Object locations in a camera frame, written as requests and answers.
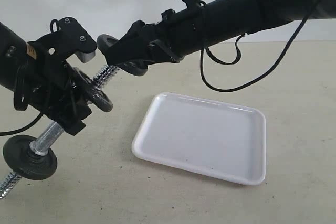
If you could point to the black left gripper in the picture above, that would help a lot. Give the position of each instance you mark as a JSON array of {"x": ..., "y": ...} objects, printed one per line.
[{"x": 52, "y": 89}]

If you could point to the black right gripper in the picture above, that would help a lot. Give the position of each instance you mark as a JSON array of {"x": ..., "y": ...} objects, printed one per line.
[{"x": 168, "y": 41}]

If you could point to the white rectangular plastic tray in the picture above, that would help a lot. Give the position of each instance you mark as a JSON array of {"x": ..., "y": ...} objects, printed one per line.
[{"x": 211, "y": 138}]

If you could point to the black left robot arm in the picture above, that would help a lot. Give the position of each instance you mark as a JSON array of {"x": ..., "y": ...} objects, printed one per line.
[{"x": 13, "y": 50}]

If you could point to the chrome dumbbell bar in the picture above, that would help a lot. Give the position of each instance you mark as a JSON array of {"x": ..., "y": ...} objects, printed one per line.
[{"x": 40, "y": 146}]

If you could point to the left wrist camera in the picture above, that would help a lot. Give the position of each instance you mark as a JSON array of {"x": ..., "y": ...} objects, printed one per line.
[{"x": 67, "y": 37}]

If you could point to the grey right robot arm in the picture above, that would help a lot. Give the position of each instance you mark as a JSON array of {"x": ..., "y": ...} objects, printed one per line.
[{"x": 226, "y": 19}]

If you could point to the black weight plate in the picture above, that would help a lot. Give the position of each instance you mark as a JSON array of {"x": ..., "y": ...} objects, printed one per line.
[
  {"x": 104, "y": 42},
  {"x": 91, "y": 91},
  {"x": 22, "y": 160}
]

